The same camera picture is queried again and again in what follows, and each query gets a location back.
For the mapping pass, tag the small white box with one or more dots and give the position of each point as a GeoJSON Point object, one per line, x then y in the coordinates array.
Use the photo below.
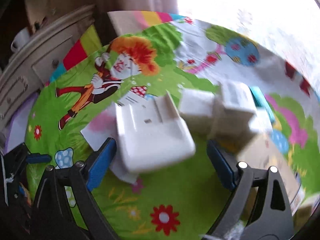
{"type": "Point", "coordinates": [196, 103]}

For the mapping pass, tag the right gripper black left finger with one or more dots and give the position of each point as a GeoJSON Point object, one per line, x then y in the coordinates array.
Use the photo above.
{"type": "Point", "coordinates": [52, 217]}

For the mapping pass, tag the teal and white box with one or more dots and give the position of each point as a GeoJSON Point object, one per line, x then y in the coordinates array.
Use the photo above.
{"type": "Point", "coordinates": [260, 101]}

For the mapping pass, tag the green cartoon bedsheet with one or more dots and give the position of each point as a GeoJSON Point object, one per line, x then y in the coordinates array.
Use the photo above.
{"type": "Point", "coordinates": [161, 94]}

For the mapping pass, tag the cream drawer cabinet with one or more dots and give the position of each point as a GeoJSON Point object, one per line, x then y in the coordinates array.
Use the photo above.
{"type": "Point", "coordinates": [31, 67]}

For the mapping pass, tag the white printed cardboard box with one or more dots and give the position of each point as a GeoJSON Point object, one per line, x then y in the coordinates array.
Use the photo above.
{"type": "Point", "coordinates": [232, 109]}

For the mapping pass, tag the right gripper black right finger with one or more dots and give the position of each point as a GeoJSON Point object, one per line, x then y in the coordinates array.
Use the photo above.
{"type": "Point", "coordinates": [258, 207]}

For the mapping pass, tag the large brown cardboard box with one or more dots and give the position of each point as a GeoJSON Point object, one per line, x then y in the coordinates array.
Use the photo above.
{"type": "Point", "coordinates": [261, 152]}

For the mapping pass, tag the white mug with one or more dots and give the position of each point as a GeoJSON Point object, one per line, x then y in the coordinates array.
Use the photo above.
{"type": "Point", "coordinates": [20, 40]}

